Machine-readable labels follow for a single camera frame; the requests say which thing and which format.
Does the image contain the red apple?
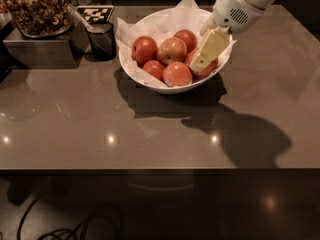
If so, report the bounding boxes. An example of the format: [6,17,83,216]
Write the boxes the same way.
[132,36,157,65]
[157,37,187,65]
[174,29,197,52]
[184,48,219,78]
[142,60,165,81]
[162,62,193,87]

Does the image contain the white plastic utensil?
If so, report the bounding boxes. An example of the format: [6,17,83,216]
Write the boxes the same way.
[67,4,96,33]

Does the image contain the black mesh cup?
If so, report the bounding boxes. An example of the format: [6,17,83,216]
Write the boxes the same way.
[86,22,117,61]

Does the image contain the red apple back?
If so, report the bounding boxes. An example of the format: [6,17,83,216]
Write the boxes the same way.
[174,29,197,52]

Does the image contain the white paper bowl liner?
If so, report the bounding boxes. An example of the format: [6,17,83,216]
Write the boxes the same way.
[115,0,237,89]

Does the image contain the black floor cable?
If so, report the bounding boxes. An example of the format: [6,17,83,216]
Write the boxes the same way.
[16,193,123,240]

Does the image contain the white ceramic bowl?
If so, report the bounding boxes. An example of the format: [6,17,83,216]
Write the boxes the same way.
[118,7,233,96]

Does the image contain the black white marker tag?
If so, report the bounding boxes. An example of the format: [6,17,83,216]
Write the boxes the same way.
[77,5,114,23]

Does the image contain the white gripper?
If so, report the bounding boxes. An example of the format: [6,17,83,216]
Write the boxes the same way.
[190,0,264,72]

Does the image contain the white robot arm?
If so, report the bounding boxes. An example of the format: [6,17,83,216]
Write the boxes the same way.
[190,0,276,72]

